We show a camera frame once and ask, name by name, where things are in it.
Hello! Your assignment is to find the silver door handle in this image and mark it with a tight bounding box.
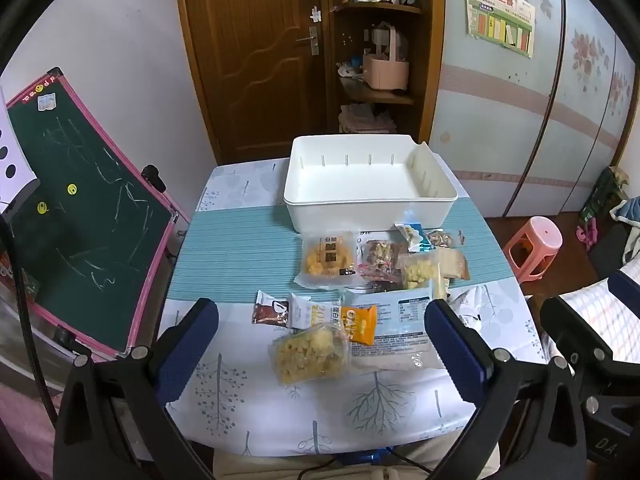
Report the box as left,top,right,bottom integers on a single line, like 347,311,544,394
295,26,321,57

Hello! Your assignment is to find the stack of folded papers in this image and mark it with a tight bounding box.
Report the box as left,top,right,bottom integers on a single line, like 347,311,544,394
339,102,398,134

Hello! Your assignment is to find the pink basket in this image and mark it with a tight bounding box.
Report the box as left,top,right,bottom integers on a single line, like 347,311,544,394
362,24,412,92

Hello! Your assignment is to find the white yellow bar packet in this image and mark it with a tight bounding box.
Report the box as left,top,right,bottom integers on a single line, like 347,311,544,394
287,292,347,332

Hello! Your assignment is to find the pink toy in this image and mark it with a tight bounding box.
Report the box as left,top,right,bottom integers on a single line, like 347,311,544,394
575,224,599,251

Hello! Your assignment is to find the checked blanket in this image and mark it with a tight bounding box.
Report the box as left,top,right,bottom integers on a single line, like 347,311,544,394
542,267,640,363

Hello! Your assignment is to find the brown chocolate bar packet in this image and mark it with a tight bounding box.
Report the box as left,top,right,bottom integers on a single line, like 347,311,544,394
251,290,294,329

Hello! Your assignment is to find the blue white small packet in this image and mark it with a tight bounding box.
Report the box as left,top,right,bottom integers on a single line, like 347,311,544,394
394,222,437,252

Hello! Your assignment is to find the black cable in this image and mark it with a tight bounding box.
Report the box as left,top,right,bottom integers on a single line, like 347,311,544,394
0,212,58,428

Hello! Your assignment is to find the green bag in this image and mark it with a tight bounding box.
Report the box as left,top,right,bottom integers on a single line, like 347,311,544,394
579,166,629,227

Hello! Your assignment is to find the wooden door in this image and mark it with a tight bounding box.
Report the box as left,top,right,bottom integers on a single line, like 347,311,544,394
173,0,331,166

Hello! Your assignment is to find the white plastic storage bin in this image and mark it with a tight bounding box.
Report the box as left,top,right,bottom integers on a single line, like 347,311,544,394
283,134,459,234

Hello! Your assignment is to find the large blue white bag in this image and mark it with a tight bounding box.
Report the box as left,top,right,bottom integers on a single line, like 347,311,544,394
349,287,447,372

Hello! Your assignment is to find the pink plastic stool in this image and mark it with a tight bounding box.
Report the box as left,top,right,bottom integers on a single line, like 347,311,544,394
502,216,564,284

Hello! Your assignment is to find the floral wardrobe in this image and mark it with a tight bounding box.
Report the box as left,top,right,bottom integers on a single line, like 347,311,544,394
434,0,640,219

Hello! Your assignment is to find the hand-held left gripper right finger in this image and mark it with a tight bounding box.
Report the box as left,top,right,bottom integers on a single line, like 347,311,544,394
424,299,588,480

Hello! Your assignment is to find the clear nut snack packet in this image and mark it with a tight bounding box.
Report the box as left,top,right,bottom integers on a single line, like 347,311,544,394
356,239,409,287

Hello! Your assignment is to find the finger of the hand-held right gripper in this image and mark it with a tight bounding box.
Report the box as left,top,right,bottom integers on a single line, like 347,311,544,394
608,263,640,322
541,296,616,367

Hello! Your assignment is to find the black clamp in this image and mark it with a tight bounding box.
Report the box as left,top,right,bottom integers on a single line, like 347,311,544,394
141,164,167,194

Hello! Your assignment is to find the blue cloth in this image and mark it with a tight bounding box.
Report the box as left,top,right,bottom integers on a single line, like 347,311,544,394
609,199,640,262

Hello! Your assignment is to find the white snack packet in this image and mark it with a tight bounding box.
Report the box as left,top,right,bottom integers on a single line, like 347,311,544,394
446,287,484,332

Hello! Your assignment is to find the clear yellow puff bag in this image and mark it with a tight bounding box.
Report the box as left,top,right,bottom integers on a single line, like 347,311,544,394
270,324,352,387

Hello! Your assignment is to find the orange snack packet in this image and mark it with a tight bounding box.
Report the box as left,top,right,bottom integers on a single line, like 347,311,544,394
344,305,379,346

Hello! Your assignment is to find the brown cracker packet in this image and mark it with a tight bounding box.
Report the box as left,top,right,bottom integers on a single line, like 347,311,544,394
435,249,472,282

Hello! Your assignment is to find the white sheet with black dots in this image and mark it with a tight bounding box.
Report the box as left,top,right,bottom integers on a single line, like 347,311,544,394
0,86,42,207

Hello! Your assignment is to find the small mixed nut packet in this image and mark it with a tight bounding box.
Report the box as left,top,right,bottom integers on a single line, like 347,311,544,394
425,229,469,249

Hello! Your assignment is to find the pink framed chalkboard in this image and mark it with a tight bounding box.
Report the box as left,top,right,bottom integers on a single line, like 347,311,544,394
5,66,191,362

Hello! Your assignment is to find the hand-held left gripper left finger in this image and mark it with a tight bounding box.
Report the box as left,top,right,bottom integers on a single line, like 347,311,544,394
54,298,219,480

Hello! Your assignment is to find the clear pale puff packet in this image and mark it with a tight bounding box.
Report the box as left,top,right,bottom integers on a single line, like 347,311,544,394
397,253,447,292

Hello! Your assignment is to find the teal striped table runner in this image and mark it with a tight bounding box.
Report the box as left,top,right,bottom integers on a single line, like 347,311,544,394
167,195,518,305

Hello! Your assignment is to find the wooden shelf unit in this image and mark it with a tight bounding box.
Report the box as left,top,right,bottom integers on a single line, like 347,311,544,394
318,0,447,147

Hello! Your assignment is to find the wall poster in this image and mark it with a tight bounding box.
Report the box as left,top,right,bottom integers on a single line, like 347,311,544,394
463,0,537,59

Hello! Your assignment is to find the leaf print tablecloth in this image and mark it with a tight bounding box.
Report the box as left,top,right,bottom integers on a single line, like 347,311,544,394
157,157,548,458

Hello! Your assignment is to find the yellow pastry snack packet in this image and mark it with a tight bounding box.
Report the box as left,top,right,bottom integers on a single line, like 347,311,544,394
293,231,359,289

